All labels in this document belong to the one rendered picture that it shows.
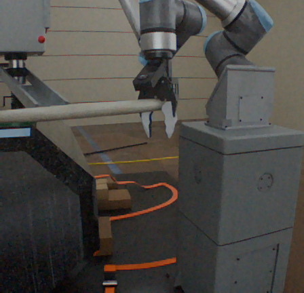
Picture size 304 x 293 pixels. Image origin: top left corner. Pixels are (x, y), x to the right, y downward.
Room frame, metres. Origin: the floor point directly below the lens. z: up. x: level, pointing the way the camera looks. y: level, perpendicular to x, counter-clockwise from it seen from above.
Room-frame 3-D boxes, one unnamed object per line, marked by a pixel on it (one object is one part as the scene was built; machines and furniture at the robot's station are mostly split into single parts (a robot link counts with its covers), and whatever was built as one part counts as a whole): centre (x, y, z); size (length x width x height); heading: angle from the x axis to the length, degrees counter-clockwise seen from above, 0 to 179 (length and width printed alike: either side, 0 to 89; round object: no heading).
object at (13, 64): (1.39, 0.63, 1.19); 0.12 x 0.09 x 0.30; 39
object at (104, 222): (1.81, 0.34, 0.07); 0.30 x 0.12 x 0.12; 10
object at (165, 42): (0.82, 0.00, 1.14); 0.10 x 0.09 x 0.05; 70
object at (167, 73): (0.82, -0.01, 1.06); 0.09 x 0.08 x 0.12; 159
